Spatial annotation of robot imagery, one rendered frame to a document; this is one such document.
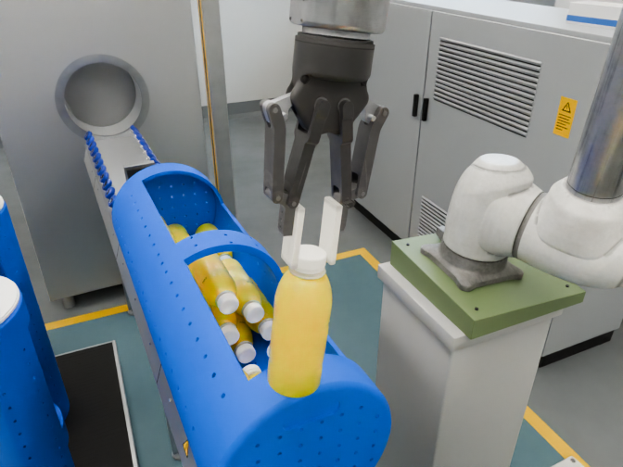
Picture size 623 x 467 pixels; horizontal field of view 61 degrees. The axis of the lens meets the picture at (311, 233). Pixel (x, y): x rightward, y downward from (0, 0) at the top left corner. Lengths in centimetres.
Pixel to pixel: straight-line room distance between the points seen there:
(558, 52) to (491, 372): 132
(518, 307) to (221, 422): 73
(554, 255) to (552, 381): 158
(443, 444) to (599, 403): 132
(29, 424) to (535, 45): 210
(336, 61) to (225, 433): 48
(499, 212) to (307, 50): 75
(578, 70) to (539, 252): 116
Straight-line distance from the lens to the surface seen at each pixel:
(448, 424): 141
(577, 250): 113
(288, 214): 54
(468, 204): 118
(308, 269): 56
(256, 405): 71
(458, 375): 129
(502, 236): 118
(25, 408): 144
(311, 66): 49
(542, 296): 129
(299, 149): 52
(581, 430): 252
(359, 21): 48
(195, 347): 84
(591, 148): 106
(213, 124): 201
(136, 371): 263
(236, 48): 592
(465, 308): 118
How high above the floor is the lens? 174
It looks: 29 degrees down
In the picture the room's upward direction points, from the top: straight up
